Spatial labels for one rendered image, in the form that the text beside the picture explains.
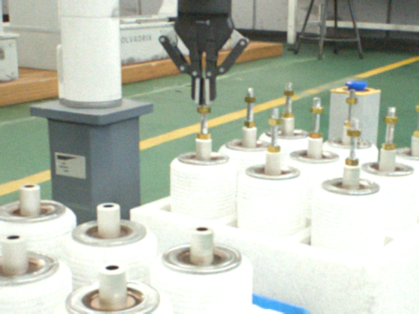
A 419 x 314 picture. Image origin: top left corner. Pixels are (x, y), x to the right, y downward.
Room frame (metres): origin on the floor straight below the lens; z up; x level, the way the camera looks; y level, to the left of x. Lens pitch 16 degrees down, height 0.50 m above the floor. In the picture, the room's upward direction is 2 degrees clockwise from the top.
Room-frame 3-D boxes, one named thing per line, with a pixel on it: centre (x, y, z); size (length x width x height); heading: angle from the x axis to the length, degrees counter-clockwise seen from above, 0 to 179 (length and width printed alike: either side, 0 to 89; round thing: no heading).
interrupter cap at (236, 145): (1.14, 0.04, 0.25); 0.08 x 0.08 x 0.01
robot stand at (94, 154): (1.20, 0.30, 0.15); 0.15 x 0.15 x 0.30; 65
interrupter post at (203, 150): (1.04, 0.10, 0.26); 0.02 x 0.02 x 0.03
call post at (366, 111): (1.36, -0.15, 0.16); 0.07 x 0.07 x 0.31; 58
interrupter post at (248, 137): (1.14, 0.04, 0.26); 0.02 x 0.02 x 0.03
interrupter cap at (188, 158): (1.04, 0.10, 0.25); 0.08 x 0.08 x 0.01
